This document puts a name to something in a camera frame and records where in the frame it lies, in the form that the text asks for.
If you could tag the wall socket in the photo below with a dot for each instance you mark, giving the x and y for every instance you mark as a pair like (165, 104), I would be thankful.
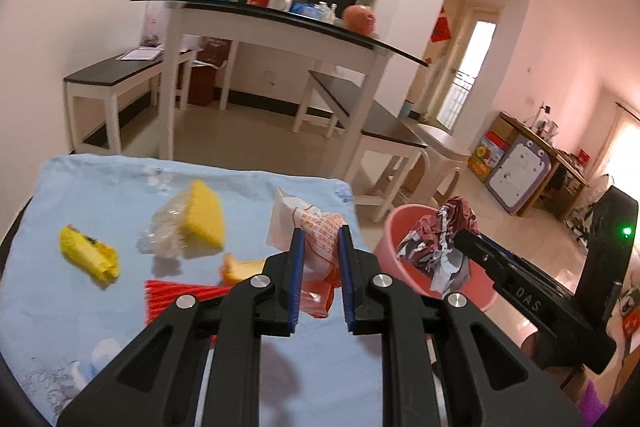
(271, 79)

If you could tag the red wall decoration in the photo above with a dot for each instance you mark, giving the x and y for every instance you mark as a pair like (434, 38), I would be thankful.
(444, 29)

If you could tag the purple frame drawing board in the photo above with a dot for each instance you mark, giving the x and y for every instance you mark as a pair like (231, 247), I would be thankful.
(520, 177)

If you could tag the orange foam piece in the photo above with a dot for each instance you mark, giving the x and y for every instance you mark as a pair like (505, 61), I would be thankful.
(240, 272)

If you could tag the orange red plastic bag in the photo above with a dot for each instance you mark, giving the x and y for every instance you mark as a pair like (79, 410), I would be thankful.
(315, 299)

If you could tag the red foam net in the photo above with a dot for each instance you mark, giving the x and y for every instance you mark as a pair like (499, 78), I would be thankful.
(165, 299)

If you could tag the pink plastic bucket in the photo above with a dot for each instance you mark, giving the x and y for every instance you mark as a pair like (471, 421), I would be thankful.
(477, 289)

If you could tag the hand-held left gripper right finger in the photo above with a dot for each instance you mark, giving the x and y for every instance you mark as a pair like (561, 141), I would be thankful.
(346, 287)

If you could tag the white yellow tin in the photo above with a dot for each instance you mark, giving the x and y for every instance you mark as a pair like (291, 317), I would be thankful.
(281, 1)

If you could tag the clear plastic bag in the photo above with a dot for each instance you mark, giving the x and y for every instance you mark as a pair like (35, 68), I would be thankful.
(165, 227)

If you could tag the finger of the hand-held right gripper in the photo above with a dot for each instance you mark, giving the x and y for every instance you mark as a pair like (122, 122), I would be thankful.
(487, 259)
(510, 257)

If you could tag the yellow plastic bag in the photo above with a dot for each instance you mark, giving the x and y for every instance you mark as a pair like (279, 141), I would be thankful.
(85, 252)

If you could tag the colourful fruit carton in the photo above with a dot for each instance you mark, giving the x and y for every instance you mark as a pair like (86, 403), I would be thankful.
(487, 157)

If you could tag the long bench with paper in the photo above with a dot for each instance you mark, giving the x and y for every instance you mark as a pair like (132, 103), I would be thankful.
(100, 74)

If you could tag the dark red paper bag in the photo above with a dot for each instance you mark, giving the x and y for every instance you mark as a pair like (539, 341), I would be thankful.
(207, 77)

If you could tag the white paper bag red print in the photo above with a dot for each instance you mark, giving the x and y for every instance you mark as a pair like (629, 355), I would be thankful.
(320, 237)

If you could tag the blue floral tablecloth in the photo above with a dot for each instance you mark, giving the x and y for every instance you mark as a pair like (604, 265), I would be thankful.
(100, 217)

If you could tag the clear plastic jar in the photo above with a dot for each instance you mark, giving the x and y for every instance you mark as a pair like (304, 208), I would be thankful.
(154, 24)

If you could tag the wooden cabinet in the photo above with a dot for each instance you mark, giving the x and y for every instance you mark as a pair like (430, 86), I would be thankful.
(565, 162)

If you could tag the white dining table black top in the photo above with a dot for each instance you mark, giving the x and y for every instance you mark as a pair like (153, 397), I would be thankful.
(280, 32)

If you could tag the yellow foam net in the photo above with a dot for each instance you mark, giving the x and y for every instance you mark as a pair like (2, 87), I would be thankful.
(205, 217)

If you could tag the peach shaped ornament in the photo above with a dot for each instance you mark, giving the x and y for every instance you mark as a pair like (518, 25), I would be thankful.
(359, 21)

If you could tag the balcony door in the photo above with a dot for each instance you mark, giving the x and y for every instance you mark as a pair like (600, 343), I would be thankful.
(467, 72)

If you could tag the red white wrapper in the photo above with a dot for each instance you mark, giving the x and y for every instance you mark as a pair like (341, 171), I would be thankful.
(430, 242)

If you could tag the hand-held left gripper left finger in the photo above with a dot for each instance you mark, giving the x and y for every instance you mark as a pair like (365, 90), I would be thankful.
(297, 287)

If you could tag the paper sheet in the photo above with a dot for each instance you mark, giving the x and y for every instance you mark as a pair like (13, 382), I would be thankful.
(140, 54)

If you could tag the beige plastic stool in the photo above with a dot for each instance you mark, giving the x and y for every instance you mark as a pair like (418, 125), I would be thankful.
(440, 142)

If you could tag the white bench black seat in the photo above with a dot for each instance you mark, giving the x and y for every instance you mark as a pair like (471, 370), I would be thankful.
(360, 102)

